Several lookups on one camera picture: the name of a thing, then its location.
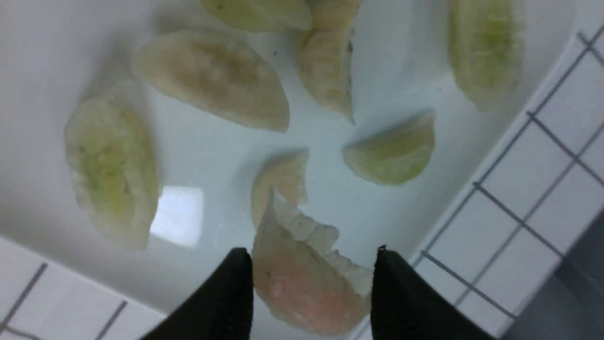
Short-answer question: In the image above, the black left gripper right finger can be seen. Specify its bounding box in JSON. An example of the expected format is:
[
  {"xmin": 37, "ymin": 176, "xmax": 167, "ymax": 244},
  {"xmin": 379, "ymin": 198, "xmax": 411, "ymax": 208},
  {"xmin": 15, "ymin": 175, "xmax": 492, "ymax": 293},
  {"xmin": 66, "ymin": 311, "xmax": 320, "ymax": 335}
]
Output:
[{"xmin": 370, "ymin": 246, "xmax": 493, "ymax": 340}]

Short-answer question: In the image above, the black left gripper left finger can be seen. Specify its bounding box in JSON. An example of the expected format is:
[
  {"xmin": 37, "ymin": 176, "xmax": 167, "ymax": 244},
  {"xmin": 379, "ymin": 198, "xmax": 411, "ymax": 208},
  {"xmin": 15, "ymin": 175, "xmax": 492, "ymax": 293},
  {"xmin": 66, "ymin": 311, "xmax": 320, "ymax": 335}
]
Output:
[{"xmin": 142, "ymin": 248, "xmax": 254, "ymax": 340}]

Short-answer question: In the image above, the pale pink dumpling on plate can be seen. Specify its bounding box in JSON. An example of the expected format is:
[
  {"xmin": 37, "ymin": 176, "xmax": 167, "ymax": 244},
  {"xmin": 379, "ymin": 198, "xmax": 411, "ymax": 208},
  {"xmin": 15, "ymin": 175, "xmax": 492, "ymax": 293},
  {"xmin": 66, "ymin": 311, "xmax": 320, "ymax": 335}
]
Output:
[{"xmin": 251, "ymin": 149, "xmax": 310, "ymax": 230}]

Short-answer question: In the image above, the green dumpling on plate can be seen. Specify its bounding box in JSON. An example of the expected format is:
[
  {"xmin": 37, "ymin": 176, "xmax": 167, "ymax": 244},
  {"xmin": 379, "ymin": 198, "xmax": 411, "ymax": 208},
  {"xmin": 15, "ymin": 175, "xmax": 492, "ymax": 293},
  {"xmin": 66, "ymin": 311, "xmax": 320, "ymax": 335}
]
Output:
[
  {"xmin": 200, "ymin": 0, "xmax": 313, "ymax": 33},
  {"xmin": 448, "ymin": 0, "xmax": 526, "ymax": 112},
  {"xmin": 65, "ymin": 99, "xmax": 159, "ymax": 250},
  {"xmin": 343, "ymin": 110, "xmax": 436, "ymax": 187}
]

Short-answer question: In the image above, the white square plate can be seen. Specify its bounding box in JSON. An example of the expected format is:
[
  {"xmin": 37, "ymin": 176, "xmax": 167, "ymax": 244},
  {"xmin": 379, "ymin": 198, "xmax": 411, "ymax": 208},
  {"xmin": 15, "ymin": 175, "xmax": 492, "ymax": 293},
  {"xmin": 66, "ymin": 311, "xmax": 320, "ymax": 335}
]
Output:
[{"xmin": 1, "ymin": 0, "xmax": 578, "ymax": 313}]

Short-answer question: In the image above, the beige dumpling on plate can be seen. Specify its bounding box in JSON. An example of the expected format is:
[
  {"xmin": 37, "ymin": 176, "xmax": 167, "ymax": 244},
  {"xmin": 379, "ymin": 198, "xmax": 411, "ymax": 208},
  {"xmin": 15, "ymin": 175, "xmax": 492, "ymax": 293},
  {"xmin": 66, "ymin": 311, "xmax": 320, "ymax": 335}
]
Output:
[
  {"xmin": 296, "ymin": 0, "xmax": 363, "ymax": 125},
  {"xmin": 134, "ymin": 30, "xmax": 290, "ymax": 133}
]

